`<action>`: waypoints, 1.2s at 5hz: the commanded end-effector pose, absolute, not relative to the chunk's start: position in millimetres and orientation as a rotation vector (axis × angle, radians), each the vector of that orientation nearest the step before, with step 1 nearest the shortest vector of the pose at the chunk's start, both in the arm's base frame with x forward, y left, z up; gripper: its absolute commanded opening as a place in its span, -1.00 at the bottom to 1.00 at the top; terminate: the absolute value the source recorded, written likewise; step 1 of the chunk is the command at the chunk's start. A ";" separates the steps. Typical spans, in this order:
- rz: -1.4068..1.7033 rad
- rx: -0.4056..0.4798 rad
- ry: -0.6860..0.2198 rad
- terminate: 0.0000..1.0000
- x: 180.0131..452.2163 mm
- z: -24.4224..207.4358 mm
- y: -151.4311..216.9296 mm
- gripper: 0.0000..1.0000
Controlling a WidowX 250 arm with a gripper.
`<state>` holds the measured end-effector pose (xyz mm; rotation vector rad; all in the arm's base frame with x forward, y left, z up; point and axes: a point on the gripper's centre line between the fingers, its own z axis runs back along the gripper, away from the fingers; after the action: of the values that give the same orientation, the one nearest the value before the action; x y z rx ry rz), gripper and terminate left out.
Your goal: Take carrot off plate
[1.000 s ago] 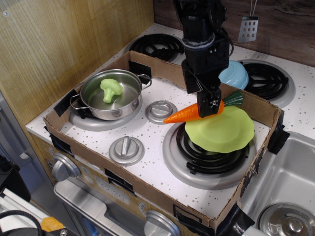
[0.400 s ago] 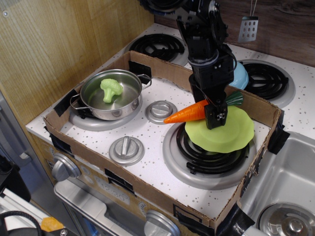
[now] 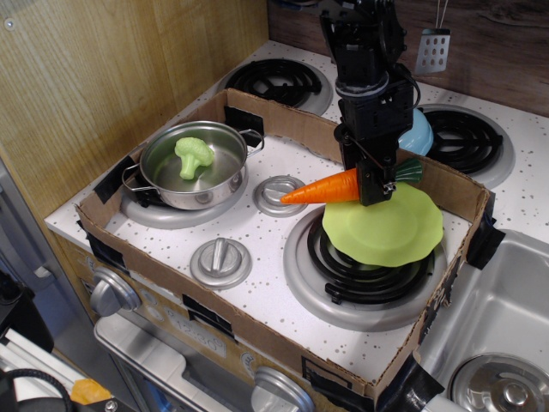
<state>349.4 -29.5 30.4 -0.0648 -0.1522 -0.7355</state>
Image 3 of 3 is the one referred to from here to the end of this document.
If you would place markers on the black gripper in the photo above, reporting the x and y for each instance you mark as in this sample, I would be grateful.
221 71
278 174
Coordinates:
372 120

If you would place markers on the orange toy carrot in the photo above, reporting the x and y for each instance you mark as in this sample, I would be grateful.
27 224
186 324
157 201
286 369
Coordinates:
343 187

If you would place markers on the silver metal pot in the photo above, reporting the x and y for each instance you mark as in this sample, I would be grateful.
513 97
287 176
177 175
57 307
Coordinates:
160 167

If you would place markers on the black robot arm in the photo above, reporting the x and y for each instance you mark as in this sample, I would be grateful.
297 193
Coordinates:
365 41

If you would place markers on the green plastic plate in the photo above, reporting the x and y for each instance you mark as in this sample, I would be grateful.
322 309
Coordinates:
400 231

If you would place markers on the light blue plastic bowl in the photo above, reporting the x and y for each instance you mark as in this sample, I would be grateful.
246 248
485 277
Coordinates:
420 137

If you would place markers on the back right black burner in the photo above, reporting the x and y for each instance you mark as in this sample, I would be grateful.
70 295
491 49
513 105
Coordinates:
467 141

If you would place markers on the silver centre stove knob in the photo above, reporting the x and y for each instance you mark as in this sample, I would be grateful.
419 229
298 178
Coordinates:
267 196

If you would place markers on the silver stove knob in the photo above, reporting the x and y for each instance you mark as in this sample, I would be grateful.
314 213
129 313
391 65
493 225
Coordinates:
221 263
267 196

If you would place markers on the front right black burner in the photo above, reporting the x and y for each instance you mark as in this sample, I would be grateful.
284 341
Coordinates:
354 296

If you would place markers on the hanging silver slotted spatula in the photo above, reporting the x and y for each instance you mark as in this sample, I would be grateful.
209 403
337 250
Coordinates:
433 51

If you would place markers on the silver front stove knob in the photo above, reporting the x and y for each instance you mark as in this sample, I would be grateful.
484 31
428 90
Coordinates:
221 263

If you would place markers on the silver toy sink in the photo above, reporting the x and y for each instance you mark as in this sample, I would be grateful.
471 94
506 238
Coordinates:
500 309

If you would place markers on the green toy broccoli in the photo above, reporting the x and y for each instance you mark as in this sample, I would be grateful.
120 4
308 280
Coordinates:
193 153

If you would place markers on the brown cardboard fence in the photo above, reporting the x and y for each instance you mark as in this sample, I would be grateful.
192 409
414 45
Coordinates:
344 369

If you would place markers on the silver sink drain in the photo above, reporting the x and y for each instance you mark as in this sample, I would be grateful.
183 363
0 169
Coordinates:
499 382

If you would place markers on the silver right oven knob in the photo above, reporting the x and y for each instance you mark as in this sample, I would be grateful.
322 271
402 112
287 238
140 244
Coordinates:
275 392

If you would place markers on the silver oven knob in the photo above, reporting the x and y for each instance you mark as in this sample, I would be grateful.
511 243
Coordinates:
112 294
275 392

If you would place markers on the silver left oven knob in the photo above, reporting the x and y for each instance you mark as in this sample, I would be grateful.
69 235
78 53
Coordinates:
112 294

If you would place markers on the orange cloth piece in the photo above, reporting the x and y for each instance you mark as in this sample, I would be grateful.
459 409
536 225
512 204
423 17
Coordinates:
88 391

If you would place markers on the silver oven door handle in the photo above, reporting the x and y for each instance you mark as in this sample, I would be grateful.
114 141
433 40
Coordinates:
156 361

